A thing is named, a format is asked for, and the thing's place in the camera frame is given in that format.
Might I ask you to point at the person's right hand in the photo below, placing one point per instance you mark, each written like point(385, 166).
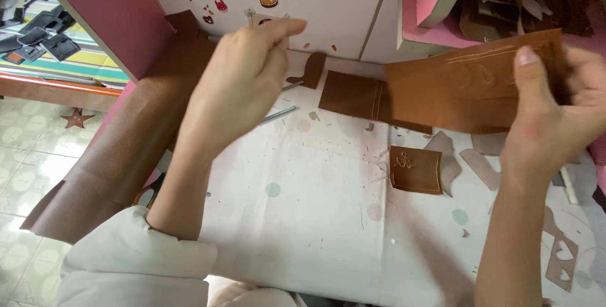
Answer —
point(554, 122)

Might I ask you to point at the person's left hand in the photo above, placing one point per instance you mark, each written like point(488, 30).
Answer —
point(236, 80)

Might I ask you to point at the person's left fingers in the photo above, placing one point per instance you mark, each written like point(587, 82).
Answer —
point(279, 35)

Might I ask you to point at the large brown embossed leather piece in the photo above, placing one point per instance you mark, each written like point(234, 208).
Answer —
point(468, 89)

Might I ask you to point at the boot-shaped brown leather cutout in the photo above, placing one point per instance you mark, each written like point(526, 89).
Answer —
point(310, 71)

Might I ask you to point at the grey metal tool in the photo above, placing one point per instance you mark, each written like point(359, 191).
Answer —
point(278, 114)

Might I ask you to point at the dark brown stitched leather piece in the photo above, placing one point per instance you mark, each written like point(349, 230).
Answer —
point(360, 98)

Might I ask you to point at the pink shelf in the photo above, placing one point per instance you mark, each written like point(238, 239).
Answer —
point(431, 9)

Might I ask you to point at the pink cabinet panel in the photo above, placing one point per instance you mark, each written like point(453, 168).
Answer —
point(113, 13)

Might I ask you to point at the brown leather roll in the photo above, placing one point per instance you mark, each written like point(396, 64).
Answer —
point(128, 127)

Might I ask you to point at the white polka dot table cover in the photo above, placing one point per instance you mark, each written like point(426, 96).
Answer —
point(360, 203)

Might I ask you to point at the small embossed brown leather square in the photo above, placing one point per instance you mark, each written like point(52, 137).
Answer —
point(415, 169)

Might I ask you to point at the grey leather scrap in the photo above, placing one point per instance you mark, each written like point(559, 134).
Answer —
point(445, 160)

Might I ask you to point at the striped mat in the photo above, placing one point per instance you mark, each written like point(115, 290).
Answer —
point(71, 56)

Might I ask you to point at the brown star leather cutout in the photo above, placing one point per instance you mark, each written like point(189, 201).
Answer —
point(76, 118)

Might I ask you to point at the pile of black leather parts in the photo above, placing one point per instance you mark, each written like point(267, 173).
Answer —
point(35, 32)

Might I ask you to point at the white stick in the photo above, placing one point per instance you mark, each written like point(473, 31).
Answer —
point(569, 186)

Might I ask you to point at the leather strip with heart cutouts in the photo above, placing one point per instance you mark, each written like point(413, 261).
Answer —
point(561, 255)

